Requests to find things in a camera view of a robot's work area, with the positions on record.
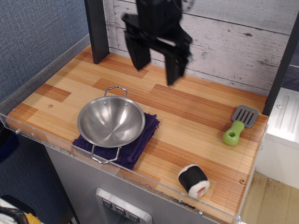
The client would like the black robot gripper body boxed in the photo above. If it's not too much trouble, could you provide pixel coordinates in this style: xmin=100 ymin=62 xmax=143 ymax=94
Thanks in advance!
xmin=122 ymin=0 xmax=192 ymax=50

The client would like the yellow object at corner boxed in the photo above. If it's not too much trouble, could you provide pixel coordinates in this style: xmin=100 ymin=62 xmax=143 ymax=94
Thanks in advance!
xmin=25 ymin=213 xmax=43 ymax=224

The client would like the plush sushi roll toy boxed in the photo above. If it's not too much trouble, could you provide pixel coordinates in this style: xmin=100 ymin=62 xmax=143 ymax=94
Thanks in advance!
xmin=178 ymin=164 xmax=210 ymax=198

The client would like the green grey toy spatula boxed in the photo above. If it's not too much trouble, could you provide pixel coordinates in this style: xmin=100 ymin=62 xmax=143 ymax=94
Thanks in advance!
xmin=222 ymin=105 xmax=259 ymax=146

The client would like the stainless steel two-handled bowl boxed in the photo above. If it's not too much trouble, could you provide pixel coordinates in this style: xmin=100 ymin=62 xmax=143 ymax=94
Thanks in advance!
xmin=77 ymin=86 xmax=145 ymax=164

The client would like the clear acrylic table guard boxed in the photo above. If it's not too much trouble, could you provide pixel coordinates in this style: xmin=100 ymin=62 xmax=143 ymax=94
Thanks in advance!
xmin=0 ymin=33 xmax=267 ymax=224

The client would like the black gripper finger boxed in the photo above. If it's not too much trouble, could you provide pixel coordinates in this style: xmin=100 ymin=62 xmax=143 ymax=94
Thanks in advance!
xmin=125 ymin=30 xmax=151 ymax=70
xmin=164 ymin=45 xmax=191 ymax=85

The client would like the black upright post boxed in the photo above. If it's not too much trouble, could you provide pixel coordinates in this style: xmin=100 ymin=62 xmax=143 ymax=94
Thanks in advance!
xmin=262 ymin=14 xmax=299 ymax=116
xmin=84 ymin=0 xmax=110 ymax=64

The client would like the black right upright post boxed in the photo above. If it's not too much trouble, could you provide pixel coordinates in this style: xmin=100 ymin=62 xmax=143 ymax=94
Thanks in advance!
xmin=262 ymin=14 xmax=299 ymax=116

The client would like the white ribbed side appliance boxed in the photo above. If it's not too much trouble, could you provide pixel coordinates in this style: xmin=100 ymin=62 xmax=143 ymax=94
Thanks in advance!
xmin=255 ymin=88 xmax=299 ymax=188

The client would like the black left upright post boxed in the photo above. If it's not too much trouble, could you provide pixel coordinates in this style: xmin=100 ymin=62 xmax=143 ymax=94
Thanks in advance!
xmin=84 ymin=0 xmax=110 ymax=64

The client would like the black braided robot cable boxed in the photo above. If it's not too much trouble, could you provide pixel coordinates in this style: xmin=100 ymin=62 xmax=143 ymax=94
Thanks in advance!
xmin=0 ymin=206 xmax=28 ymax=224

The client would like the silver toy fridge cabinet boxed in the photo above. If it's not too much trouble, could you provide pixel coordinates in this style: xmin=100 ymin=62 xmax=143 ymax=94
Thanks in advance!
xmin=45 ymin=146 xmax=194 ymax=224

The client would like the purple folded cloth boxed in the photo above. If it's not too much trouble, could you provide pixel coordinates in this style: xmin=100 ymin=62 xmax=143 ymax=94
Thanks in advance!
xmin=72 ymin=112 xmax=161 ymax=171

